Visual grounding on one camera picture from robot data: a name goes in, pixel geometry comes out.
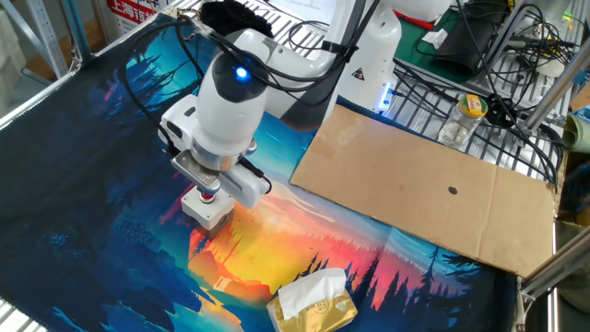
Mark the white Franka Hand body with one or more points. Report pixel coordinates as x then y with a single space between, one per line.
246 186

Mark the white box with red button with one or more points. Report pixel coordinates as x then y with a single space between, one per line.
209 216

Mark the white Franka Panda arm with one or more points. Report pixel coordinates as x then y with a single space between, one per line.
230 120

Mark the gold tissue pack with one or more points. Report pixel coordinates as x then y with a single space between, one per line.
318 313

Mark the brown cardboard sheet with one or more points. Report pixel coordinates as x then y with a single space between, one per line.
415 184

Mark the black cloth bundle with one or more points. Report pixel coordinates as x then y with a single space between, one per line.
230 14

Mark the sunset forest printed cloth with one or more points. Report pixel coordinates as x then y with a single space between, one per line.
69 184

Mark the red and white sign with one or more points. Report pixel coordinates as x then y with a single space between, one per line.
131 14

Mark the green cutting mat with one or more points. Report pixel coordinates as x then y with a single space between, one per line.
410 50

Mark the glass jar with yellow lid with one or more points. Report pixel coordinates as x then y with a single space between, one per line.
458 126

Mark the blue steel pole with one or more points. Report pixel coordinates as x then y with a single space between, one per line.
76 27

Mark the red marker pen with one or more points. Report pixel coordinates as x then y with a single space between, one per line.
417 22

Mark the white paper scrap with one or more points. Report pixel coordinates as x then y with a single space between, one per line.
435 38

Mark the grey perforated steel strut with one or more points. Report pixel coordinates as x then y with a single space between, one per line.
46 37

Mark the black pouch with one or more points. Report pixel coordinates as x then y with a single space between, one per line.
461 50

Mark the black plastic connector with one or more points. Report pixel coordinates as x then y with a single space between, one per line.
500 110

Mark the green fabric roll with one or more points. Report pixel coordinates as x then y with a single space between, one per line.
576 133

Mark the silver mount bracket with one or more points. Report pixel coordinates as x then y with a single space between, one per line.
193 170

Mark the aluminium profile post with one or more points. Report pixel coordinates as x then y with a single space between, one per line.
553 269
553 92

